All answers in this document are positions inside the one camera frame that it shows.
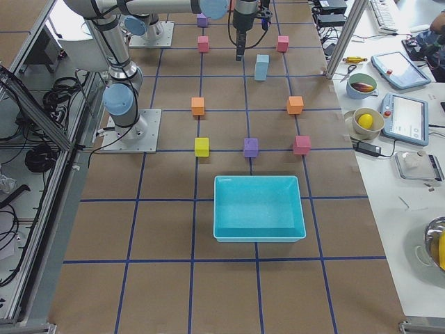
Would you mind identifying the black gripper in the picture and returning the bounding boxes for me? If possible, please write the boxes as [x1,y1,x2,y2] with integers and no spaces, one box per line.
[232,0,258,61]

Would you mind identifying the light blue foam block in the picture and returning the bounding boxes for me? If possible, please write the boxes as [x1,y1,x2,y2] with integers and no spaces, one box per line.
[255,54,270,71]
[254,63,268,81]

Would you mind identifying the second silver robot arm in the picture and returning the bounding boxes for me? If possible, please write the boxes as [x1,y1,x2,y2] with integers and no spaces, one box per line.
[124,14,164,41]

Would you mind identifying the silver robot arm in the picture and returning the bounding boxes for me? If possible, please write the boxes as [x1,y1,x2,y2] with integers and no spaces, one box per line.
[66,1,270,143]

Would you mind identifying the pink foam block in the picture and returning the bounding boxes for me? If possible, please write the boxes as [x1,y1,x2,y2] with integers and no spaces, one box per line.
[197,35,210,53]
[293,136,312,155]
[276,35,289,53]

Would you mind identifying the purple foam block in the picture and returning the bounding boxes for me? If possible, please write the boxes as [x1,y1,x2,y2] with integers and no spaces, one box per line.
[243,138,259,158]
[196,13,209,28]

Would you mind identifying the orange foam block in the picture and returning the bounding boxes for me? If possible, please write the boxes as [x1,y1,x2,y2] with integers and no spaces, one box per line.
[191,97,205,116]
[286,96,305,115]

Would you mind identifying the scissors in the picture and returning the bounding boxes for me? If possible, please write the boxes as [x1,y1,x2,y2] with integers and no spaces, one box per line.
[341,64,357,81]

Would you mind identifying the yellow foam block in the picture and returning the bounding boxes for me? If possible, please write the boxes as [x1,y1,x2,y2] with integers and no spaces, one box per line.
[194,137,210,157]

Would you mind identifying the blue bowl with fruit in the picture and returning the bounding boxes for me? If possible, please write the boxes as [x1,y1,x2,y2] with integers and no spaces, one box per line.
[346,73,377,100]

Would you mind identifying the white keyboard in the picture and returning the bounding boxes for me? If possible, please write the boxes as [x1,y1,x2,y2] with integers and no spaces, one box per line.
[368,0,398,33]

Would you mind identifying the beige bowl with lemon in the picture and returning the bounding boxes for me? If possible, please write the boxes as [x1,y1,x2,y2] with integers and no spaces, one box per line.
[352,108,385,139]

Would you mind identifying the blue teach pendant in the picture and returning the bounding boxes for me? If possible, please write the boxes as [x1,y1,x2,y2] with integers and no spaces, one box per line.
[371,51,431,90]
[380,93,429,147]

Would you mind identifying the black power adapter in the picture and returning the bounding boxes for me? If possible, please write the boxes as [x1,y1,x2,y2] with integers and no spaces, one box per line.
[353,141,381,157]

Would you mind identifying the teal plastic tray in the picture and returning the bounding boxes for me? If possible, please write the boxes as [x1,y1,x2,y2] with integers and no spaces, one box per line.
[213,175,307,243]

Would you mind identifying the steel bowl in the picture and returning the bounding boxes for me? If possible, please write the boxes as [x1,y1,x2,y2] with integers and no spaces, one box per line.
[414,216,444,273]

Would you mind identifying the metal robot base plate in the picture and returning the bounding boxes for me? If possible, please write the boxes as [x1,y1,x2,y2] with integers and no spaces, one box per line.
[101,109,162,154]
[129,21,175,49]

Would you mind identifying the aluminium frame post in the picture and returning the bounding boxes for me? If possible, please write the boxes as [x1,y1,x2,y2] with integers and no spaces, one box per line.
[325,0,368,79]

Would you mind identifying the aluminium frame rail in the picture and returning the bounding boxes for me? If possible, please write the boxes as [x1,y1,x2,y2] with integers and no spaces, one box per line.
[1,65,74,151]

